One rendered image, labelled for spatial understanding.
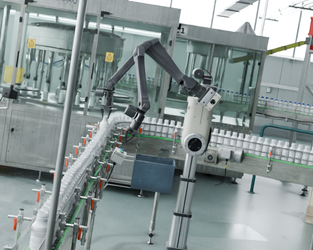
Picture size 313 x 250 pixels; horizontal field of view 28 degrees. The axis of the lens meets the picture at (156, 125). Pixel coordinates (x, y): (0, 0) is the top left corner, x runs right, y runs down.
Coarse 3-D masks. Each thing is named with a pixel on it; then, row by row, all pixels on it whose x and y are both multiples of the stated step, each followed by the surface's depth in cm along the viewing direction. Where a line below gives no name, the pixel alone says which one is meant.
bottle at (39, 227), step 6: (42, 210) 208; (42, 216) 205; (36, 222) 206; (42, 222) 205; (36, 228) 205; (42, 228) 205; (36, 234) 205; (42, 234) 205; (30, 240) 207; (36, 240) 205; (42, 240) 205; (30, 246) 206; (36, 246) 205; (42, 246) 206
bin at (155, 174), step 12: (108, 156) 471; (132, 156) 493; (144, 156) 498; (144, 168) 468; (156, 168) 468; (168, 168) 468; (120, 180) 495; (132, 180) 469; (144, 180) 469; (156, 180) 469; (168, 180) 469; (168, 192) 470
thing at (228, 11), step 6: (240, 0) 1229; (246, 0) 1213; (252, 0) 1196; (228, 6) 1409; (234, 6) 1360; (240, 6) 1339; (246, 6) 1321; (222, 12) 1551; (228, 12) 1526; (234, 12) 1503
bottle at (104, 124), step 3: (105, 117) 454; (105, 120) 454; (102, 123) 453; (105, 123) 453; (108, 123) 455; (102, 126) 453; (105, 126) 453; (108, 126) 454; (105, 129) 453; (108, 129) 456; (105, 132) 454
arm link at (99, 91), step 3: (108, 84) 448; (111, 84) 448; (96, 87) 451; (99, 87) 451; (102, 87) 452; (108, 87) 449; (111, 87) 448; (96, 90) 451; (99, 90) 451; (102, 90) 451; (96, 93) 451; (99, 93) 451; (102, 93) 451; (99, 96) 452; (102, 96) 452
